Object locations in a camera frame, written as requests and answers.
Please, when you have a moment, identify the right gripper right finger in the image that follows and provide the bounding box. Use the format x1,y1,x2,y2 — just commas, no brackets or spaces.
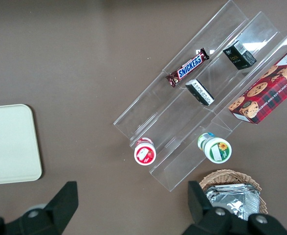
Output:
182,180,287,235

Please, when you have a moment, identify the Snickers chocolate bar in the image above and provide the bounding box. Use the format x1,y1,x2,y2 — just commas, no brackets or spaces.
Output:
166,47,210,88

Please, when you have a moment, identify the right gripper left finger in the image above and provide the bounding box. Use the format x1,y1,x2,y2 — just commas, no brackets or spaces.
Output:
0,181,79,235

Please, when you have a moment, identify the beige plastic tray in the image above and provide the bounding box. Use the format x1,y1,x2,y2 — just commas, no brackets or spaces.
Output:
0,104,43,186

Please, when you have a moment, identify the clear acrylic stepped shelf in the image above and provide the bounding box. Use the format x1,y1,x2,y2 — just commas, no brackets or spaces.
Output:
112,0,287,192

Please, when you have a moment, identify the silver foil packet stack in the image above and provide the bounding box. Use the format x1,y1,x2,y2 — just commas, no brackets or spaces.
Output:
205,183,260,221

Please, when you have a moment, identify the small black carton box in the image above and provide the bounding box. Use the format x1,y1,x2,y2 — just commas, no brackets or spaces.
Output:
185,79,215,106
222,40,257,71

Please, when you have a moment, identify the green lid sunflower cup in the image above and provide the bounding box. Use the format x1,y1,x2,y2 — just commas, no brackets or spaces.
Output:
197,132,233,163

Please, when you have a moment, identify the red lid yogurt cup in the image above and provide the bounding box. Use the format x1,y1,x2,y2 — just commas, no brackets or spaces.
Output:
133,137,157,166

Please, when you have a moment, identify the wicker basket holding foil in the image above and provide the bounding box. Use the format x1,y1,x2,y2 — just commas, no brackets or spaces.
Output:
198,169,268,218

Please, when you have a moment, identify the red tartan cookie box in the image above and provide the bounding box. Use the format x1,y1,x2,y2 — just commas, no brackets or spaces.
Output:
228,41,287,125

